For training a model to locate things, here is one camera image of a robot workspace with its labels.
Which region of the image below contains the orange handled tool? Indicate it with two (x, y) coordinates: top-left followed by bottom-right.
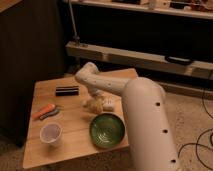
(31, 104), (60, 120)

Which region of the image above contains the wooden lower shelf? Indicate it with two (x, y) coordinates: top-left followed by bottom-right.
(66, 41), (213, 78)

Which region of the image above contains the green ceramic bowl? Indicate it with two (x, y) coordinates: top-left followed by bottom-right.
(89, 113), (125, 149)

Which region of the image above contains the black object on shelf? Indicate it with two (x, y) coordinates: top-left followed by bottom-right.
(164, 56), (194, 66)

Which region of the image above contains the white plastic bottle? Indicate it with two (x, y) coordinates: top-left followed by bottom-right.
(82, 96), (115, 112)

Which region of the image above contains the black cable on floor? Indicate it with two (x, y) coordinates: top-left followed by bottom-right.
(177, 71), (213, 171)

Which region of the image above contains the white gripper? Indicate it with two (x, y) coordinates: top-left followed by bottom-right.
(85, 87), (103, 114)

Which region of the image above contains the wooden table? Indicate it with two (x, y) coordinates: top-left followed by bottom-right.
(22, 68), (139, 170)

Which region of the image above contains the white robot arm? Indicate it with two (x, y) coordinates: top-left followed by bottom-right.
(75, 62), (182, 171)

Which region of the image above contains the clear plastic cup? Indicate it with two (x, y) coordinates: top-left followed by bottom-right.
(39, 123), (62, 147)

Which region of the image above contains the dark cabinet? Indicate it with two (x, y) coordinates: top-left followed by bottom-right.
(0, 0), (65, 146)

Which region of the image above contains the wooden upper shelf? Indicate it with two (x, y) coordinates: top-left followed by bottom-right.
(62, 0), (213, 20)

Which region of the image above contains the black rectangular box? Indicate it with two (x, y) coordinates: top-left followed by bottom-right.
(55, 86), (79, 96)

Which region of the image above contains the wooden shelf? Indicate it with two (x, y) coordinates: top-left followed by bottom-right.
(62, 0), (213, 20)
(66, 41), (213, 78)

